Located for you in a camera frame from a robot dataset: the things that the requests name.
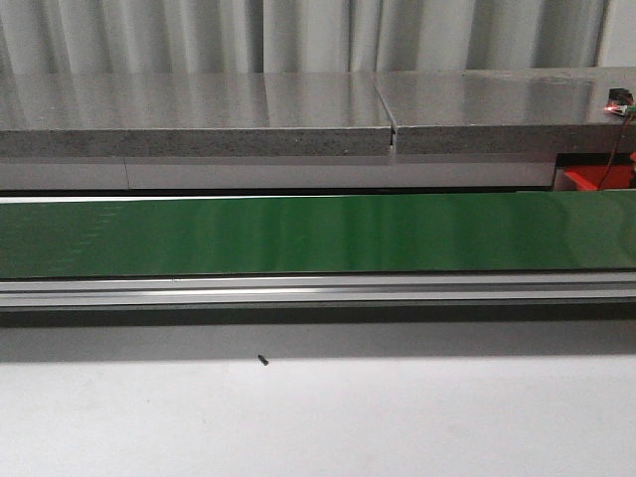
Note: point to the red plastic tray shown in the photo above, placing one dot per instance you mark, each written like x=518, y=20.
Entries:
x=588, y=178

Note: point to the small green circuit board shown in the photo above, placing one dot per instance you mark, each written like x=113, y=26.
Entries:
x=620, y=101

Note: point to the aluminium conveyor frame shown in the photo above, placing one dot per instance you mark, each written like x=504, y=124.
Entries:
x=310, y=299

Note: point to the white curtain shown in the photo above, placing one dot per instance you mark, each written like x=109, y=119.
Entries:
x=312, y=36

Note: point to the grey stone counter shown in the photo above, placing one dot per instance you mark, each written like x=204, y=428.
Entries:
x=305, y=131

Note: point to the green conveyor belt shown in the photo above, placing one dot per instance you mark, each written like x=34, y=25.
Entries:
x=339, y=234

